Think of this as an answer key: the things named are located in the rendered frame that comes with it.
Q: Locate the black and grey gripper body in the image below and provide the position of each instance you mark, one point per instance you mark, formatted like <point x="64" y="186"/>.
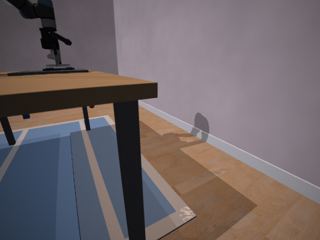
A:
<point x="47" y="39"/>

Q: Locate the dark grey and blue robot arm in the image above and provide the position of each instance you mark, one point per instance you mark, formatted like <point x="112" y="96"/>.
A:
<point x="43" y="9"/>

